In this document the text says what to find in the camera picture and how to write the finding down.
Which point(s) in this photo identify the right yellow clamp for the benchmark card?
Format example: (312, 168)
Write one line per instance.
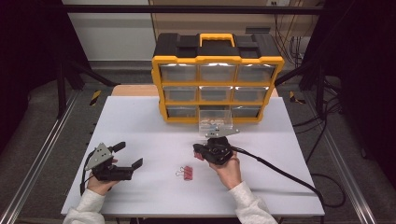
(295, 99)

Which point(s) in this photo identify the grid of clear drawers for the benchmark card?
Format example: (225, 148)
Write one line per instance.
(179, 73)

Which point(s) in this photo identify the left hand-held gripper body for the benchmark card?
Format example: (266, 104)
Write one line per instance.
(107, 170)

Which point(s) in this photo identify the wooden table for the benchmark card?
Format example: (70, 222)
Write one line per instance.
(134, 90)

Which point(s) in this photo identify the person's left hand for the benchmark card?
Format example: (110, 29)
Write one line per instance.
(99, 186)

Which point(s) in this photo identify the clear plastic drawer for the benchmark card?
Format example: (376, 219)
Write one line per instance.
(215, 119)

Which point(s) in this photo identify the yellow clamp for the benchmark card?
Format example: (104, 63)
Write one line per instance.
(295, 99)
(95, 97)

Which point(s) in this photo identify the red binder clip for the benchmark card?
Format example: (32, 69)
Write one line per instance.
(198, 156)
(187, 173)

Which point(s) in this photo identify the black metal stand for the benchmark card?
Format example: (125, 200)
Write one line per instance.
(61, 93)
(320, 90)

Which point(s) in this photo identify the black overhead frame bar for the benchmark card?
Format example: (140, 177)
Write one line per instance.
(186, 9)

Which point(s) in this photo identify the aluminium floor rail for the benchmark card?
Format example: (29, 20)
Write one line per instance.
(345, 174)
(40, 155)

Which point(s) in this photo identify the person's right hand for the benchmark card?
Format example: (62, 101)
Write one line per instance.
(229, 172)

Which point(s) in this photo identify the dark wall plate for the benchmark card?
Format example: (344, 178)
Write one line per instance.
(257, 30)

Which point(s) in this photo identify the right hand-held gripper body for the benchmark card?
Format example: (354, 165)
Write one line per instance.
(218, 151)

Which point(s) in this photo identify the left yellow clamp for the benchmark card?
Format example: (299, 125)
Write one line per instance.
(95, 97)

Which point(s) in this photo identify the yellow black organizer cabinet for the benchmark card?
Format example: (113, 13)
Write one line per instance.
(174, 46)

